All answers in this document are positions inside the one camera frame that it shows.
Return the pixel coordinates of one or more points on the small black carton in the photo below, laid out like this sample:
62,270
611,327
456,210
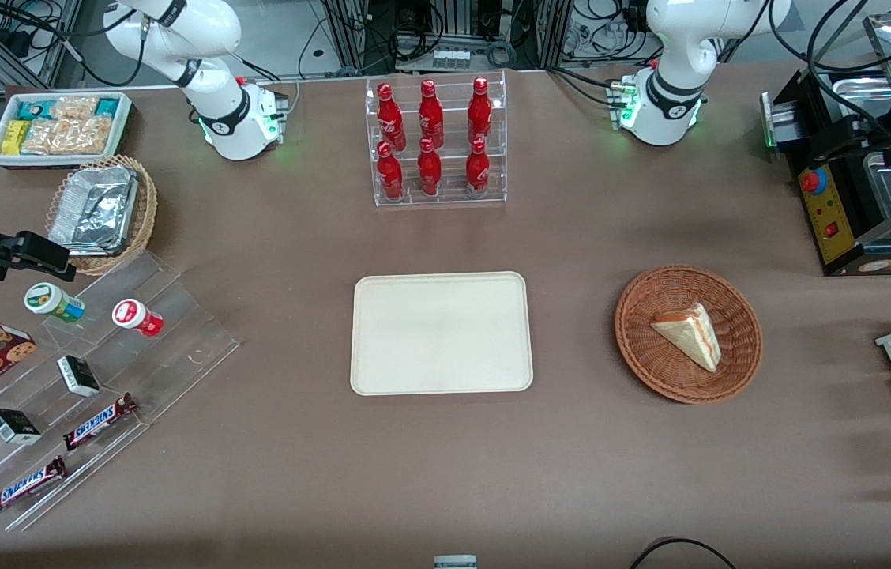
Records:
78,375
13,427

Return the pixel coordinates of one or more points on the green lid cup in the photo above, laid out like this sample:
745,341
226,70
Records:
50,300

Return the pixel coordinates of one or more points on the clear peanut snack bag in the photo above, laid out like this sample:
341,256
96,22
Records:
74,107
66,136

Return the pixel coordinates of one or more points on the teal snack pack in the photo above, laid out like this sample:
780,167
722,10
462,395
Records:
36,109
107,107

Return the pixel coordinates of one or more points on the red lid cup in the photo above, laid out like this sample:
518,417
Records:
133,315

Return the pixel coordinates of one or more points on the round brown wicker basket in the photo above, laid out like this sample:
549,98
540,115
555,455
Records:
651,356

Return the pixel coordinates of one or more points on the triangular sandwich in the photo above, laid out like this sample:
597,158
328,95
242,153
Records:
690,338

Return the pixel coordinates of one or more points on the aluminium foil tray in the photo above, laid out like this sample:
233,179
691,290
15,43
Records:
94,209

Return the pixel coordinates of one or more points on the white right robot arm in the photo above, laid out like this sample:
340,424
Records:
226,118

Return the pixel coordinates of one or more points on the white rectangular snack bin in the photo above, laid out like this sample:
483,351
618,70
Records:
125,126

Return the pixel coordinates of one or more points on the grey striped object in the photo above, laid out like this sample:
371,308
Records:
455,562

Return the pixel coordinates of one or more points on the clear acrylic stepped display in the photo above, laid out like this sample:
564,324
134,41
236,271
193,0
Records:
177,332

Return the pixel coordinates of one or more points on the light wicker basket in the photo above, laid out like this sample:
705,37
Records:
147,209

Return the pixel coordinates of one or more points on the snickers chocolate bar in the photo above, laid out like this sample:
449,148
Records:
98,423
25,486

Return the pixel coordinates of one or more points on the clear acrylic bottle rack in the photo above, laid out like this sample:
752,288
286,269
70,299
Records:
449,194

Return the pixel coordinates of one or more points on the cream plastic tray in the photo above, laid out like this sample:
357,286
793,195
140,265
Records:
440,333

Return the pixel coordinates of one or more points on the yellow snack pack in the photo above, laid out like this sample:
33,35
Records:
14,137

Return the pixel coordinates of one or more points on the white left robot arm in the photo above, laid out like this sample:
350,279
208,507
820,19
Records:
663,107

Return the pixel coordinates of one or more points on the red cola bottle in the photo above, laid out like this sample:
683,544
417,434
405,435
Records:
478,170
430,114
479,111
390,175
429,171
390,118

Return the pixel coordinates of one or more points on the white power strip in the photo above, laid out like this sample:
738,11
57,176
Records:
451,58

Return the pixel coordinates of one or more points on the black food warmer machine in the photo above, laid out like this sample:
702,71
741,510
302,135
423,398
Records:
828,213

